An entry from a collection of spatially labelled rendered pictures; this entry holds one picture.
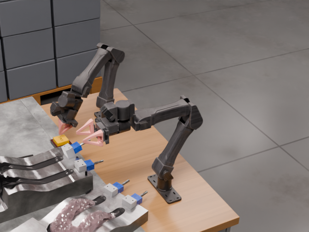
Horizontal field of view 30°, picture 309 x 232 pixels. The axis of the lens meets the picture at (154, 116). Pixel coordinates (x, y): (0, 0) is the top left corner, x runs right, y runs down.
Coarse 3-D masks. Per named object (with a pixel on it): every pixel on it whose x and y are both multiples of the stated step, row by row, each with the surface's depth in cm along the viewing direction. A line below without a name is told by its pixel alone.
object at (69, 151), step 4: (88, 140) 262; (68, 144) 259; (72, 144) 261; (76, 144) 260; (80, 144) 261; (84, 144) 262; (64, 148) 257; (68, 148) 256; (72, 148) 256; (76, 148) 258; (80, 148) 259; (64, 152) 258; (68, 152) 256; (72, 152) 257; (76, 152) 259; (68, 156) 257; (72, 156) 258
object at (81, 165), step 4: (80, 160) 253; (88, 160) 255; (76, 164) 250; (80, 164) 250; (84, 164) 250; (88, 164) 252; (92, 164) 253; (76, 168) 252; (80, 168) 249; (84, 168) 250; (88, 168) 252; (92, 168) 254
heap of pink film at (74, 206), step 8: (72, 200) 228; (80, 200) 232; (88, 200) 235; (64, 208) 228; (72, 208) 227; (80, 208) 228; (56, 216) 227; (64, 216) 224; (72, 216) 225; (88, 216) 223; (96, 216) 223; (104, 216) 224; (112, 216) 230; (56, 224) 222; (64, 224) 222; (80, 224) 221; (88, 224) 221; (96, 224) 221
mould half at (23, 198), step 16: (0, 160) 247; (16, 160) 252; (32, 160) 257; (64, 160) 256; (16, 176) 239; (32, 176) 246; (80, 176) 247; (16, 192) 231; (32, 192) 235; (48, 192) 240; (64, 192) 245; (80, 192) 250; (0, 208) 233; (16, 208) 235; (32, 208) 239
